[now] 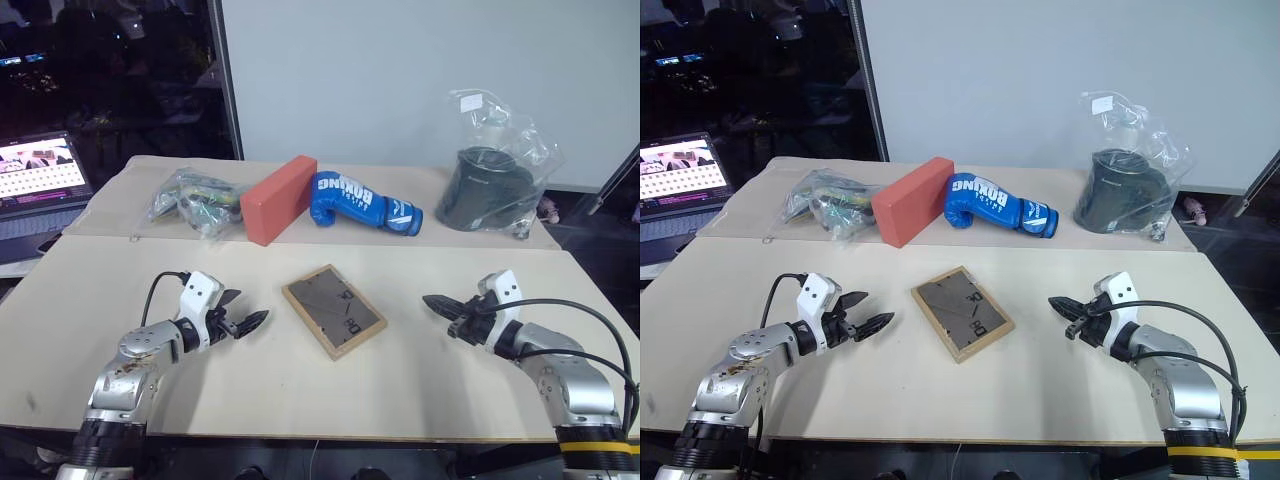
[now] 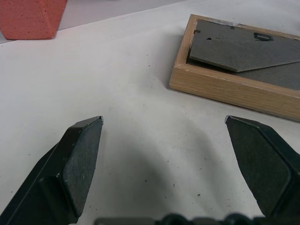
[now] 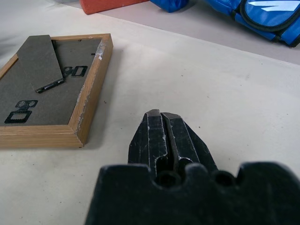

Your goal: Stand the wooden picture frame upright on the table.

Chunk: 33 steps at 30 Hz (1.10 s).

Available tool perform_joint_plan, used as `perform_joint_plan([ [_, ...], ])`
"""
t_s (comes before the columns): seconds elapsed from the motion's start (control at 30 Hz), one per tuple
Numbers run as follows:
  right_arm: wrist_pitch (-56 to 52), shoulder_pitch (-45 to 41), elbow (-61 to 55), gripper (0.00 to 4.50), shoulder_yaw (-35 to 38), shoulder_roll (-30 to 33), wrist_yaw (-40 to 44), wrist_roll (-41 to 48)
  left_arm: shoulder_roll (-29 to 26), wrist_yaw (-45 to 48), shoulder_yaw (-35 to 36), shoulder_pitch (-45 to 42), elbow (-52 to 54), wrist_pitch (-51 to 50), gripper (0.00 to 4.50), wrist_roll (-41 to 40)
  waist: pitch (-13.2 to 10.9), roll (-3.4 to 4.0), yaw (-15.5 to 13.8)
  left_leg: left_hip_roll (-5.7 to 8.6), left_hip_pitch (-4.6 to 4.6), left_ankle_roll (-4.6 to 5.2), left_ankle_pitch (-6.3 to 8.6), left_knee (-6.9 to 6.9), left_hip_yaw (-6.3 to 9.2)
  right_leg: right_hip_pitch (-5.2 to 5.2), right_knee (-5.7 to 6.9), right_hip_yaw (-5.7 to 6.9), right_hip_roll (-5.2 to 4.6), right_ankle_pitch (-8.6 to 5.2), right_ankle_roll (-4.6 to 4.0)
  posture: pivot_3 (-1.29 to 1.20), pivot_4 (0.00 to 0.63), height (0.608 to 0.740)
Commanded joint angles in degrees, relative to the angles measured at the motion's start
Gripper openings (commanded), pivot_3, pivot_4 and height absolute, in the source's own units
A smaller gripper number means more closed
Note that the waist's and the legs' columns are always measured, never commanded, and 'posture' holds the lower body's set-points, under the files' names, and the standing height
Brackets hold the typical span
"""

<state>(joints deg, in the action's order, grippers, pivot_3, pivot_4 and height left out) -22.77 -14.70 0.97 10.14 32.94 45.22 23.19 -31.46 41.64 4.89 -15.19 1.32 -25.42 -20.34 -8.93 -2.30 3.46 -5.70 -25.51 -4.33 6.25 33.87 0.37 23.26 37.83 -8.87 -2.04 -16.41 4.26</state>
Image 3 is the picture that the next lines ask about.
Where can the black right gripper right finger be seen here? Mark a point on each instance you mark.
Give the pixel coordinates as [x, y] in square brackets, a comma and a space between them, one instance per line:
[187, 143]

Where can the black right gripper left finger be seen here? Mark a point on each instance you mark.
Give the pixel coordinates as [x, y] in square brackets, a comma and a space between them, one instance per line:
[150, 138]

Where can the blue bag with black trim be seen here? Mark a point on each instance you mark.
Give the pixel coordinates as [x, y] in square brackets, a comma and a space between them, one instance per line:
[248, 16]

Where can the orange block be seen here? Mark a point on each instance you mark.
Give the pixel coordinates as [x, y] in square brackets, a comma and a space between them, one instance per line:
[104, 5]

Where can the wooden picture frame face down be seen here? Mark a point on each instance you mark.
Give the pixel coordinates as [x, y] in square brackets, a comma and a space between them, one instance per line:
[50, 91]

